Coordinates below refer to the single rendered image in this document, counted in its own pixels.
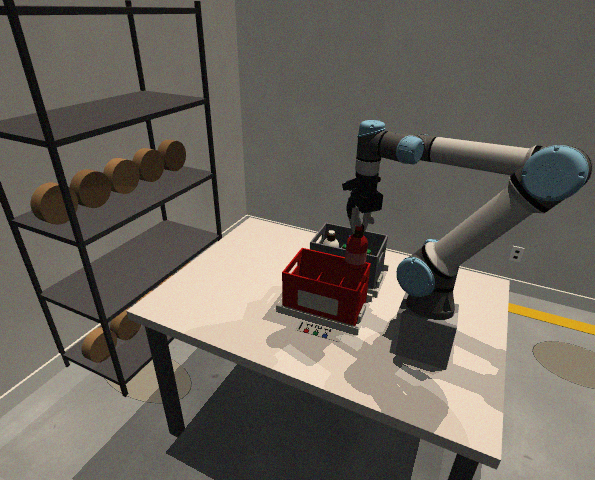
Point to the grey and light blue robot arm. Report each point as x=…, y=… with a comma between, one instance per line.
x=538, y=182

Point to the beige paper pick list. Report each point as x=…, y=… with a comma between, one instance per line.
x=319, y=331

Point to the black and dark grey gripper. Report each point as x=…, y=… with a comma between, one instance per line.
x=371, y=201

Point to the red bottle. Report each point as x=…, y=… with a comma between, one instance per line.
x=356, y=249

